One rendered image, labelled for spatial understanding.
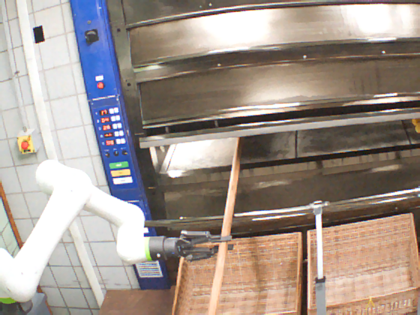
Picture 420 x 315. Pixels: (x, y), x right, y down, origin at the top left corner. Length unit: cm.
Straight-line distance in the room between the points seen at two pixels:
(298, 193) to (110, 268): 102
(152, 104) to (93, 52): 36
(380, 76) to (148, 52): 100
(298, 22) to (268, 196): 82
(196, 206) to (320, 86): 80
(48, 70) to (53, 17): 26
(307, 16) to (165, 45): 61
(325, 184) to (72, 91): 120
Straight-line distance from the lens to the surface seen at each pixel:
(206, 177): 293
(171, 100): 281
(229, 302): 306
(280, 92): 274
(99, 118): 288
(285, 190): 295
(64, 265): 341
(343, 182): 294
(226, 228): 244
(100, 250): 326
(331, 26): 266
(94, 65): 280
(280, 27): 266
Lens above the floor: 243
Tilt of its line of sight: 24 degrees down
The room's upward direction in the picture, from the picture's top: 11 degrees counter-clockwise
